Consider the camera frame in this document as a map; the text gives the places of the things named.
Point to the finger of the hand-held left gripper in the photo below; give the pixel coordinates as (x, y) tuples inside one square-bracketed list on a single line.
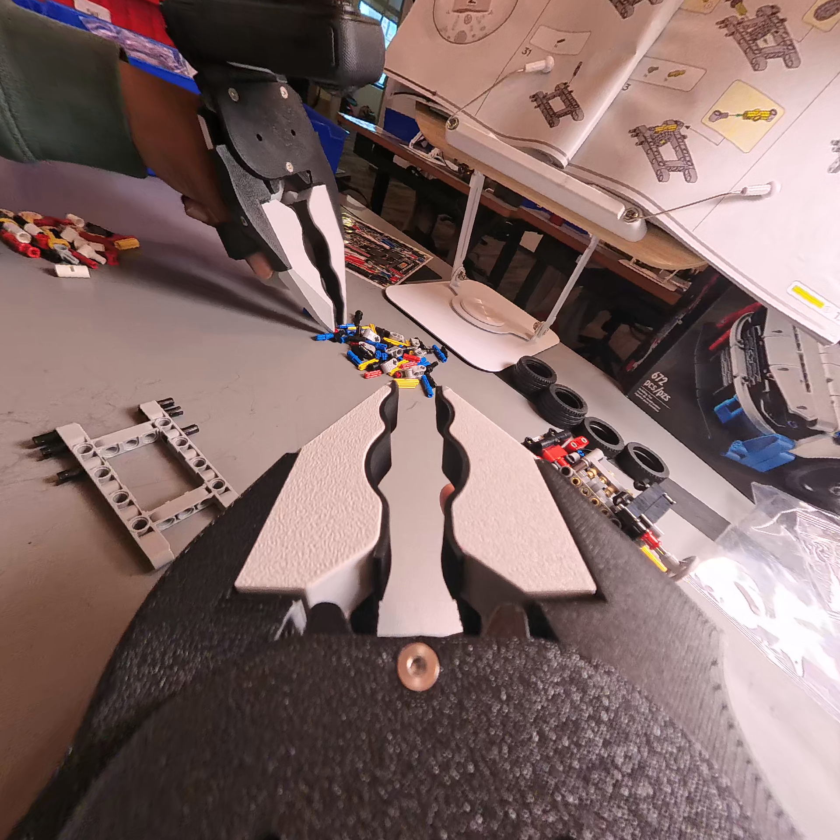
[(333, 236), (289, 243)]

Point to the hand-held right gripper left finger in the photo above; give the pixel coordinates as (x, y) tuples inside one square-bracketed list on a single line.
[(315, 518)]

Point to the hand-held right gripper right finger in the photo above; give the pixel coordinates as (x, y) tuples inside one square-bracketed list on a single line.
[(525, 525)]

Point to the pile of blue lego pieces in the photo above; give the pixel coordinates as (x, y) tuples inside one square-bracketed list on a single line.
[(387, 354)]

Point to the grey lego frame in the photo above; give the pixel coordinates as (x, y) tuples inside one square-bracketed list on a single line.
[(131, 472)]

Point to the shiny lego sticker sheet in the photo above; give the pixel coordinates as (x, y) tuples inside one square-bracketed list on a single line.
[(380, 253)]

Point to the partly built lego vehicle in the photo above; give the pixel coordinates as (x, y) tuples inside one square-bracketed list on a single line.
[(610, 485)]

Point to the black lego tyres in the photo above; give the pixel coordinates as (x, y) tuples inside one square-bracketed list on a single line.
[(564, 403)]

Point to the pile of red lego pieces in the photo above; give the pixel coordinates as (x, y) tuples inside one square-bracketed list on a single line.
[(59, 236)]

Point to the black lego set box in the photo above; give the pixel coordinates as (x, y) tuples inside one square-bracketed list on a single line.
[(722, 394)]

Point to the lego instruction booklet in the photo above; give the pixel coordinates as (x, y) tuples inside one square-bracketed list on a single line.
[(656, 79)]

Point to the person's right hand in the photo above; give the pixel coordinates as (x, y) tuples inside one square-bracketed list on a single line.
[(446, 497)]

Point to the person's left hand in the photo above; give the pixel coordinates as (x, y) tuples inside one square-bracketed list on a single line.
[(190, 170)]

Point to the blue plastic bin with bags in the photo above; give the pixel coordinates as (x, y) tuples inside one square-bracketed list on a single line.
[(325, 138)]

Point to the clear plastic bags of parts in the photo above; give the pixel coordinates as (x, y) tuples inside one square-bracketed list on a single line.
[(157, 46)]

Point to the white book stand tray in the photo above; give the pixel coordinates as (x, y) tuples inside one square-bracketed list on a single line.
[(538, 170)]

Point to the clear plastic bag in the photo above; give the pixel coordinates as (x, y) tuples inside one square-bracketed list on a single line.
[(781, 577)]

